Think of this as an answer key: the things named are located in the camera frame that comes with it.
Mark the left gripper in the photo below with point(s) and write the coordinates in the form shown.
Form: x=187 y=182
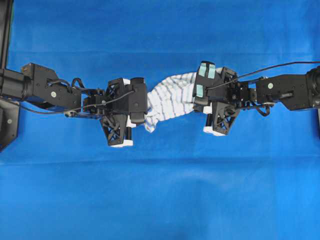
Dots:
x=111 y=108

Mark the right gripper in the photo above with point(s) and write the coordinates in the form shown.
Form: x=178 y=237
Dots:
x=226 y=102

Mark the white blue-striped towel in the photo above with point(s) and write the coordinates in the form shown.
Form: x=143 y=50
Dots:
x=170 y=98

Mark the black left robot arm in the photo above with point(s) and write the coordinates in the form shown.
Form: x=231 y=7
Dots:
x=42 y=88

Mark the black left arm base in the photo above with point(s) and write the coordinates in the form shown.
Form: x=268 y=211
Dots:
x=9 y=110

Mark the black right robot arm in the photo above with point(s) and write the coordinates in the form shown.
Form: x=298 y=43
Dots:
x=297 y=92

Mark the blue table cloth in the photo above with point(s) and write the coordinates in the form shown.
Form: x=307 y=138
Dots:
x=59 y=180

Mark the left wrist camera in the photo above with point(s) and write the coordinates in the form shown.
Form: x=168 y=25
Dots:
x=137 y=100

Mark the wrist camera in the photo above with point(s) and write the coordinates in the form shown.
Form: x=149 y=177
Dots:
x=137 y=100
x=207 y=76

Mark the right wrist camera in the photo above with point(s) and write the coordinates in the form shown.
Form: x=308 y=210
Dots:
x=207 y=76

